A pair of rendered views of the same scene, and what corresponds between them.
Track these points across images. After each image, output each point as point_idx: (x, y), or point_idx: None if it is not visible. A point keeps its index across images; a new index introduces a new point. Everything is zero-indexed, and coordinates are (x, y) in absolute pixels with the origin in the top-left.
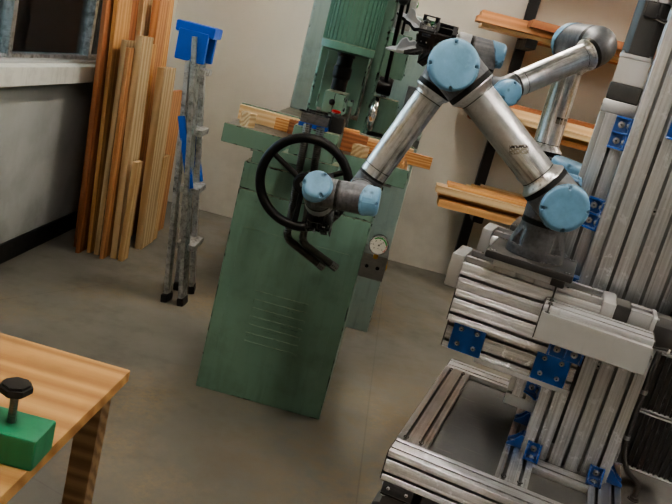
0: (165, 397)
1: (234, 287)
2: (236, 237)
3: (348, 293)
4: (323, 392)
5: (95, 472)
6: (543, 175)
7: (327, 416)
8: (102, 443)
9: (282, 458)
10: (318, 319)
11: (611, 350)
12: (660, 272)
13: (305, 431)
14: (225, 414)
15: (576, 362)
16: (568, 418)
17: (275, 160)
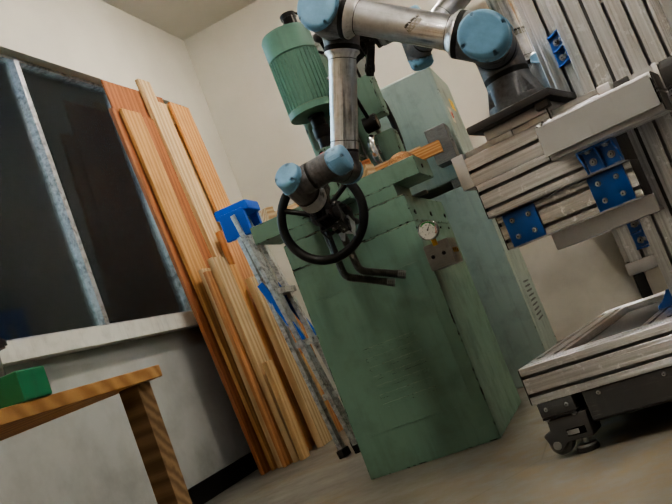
0: (340, 498)
1: (343, 361)
2: (317, 315)
3: (439, 295)
4: (485, 406)
5: (178, 474)
6: (446, 25)
7: (510, 432)
8: (170, 444)
9: (460, 473)
10: (431, 338)
11: (615, 108)
12: (649, 40)
13: (486, 449)
14: (400, 479)
15: (618, 158)
16: None
17: (305, 228)
